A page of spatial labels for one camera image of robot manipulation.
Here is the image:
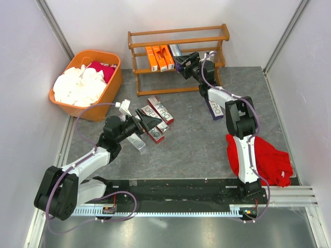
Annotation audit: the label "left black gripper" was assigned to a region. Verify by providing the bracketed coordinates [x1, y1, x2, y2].
[116, 108, 162, 143]

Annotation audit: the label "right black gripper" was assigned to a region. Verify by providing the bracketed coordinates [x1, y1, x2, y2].
[173, 52, 203, 85]

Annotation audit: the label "orange Curaprox toothpaste box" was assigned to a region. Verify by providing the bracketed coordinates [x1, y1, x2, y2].
[145, 46, 158, 72]

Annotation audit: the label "purple white R.O toothpaste box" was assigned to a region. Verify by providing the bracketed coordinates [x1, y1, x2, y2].
[205, 99, 224, 120]

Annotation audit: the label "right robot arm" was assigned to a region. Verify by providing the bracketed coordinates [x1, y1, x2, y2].
[173, 51, 261, 184]

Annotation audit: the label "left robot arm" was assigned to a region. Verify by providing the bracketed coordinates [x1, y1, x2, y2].
[34, 109, 162, 221]

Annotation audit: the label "wooden two-tier shelf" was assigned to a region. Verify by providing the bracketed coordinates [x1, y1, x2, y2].
[128, 24, 230, 97]

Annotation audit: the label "red silver r&o box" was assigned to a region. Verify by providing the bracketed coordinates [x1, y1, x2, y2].
[141, 105, 171, 134]
[147, 96, 174, 125]
[147, 127, 165, 144]

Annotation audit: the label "silver toothpaste box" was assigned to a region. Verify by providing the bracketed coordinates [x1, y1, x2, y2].
[127, 133, 146, 152]

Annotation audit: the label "magenta cloth in bin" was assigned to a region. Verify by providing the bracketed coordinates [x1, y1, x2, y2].
[87, 61, 117, 83]

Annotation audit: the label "orange plastic bin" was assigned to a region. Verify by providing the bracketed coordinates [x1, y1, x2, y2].
[49, 50, 123, 121]

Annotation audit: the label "white crumpled cloths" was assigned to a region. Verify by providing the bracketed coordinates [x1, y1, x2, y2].
[53, 65, 107, 107]

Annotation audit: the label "red cloth on table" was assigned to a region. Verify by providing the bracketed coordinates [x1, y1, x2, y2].
[225, 134, 293, 188]

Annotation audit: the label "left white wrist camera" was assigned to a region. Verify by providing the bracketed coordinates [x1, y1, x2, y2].
[115, 99, 132, 116]

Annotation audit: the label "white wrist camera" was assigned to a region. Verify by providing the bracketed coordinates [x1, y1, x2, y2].
[203, 51, 217, 63]
[115, 99, 132, 116]

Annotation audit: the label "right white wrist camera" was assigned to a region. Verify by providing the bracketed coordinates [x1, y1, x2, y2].
[203, 51, 217, 63]

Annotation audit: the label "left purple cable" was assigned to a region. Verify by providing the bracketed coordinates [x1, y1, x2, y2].
[46, 102, 138, 235]

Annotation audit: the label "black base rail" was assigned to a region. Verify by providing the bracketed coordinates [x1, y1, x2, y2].
[89, 177, 267, 206]

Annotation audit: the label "slotted cable duct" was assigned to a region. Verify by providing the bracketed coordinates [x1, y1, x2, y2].
[71, 204, 256, 218]

